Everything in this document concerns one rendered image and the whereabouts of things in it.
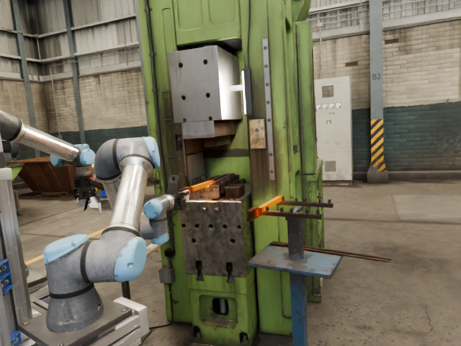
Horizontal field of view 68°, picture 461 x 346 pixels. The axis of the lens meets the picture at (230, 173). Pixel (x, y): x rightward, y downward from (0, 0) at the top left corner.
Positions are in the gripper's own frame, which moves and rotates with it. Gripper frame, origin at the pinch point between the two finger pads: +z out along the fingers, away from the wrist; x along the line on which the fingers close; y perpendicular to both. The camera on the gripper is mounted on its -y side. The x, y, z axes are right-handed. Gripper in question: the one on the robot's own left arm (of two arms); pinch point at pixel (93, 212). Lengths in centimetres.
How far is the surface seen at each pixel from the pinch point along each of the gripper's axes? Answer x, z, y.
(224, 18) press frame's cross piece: 39, -101, -72
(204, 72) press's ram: 35, -70, -55
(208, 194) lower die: 32, -1, -54
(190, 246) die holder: 23, 29, -45
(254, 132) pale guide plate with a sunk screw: 54, -34, -74
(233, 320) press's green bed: 42, 77, -57
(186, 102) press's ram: 23, -54, -51
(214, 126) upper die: 38, -40, -56
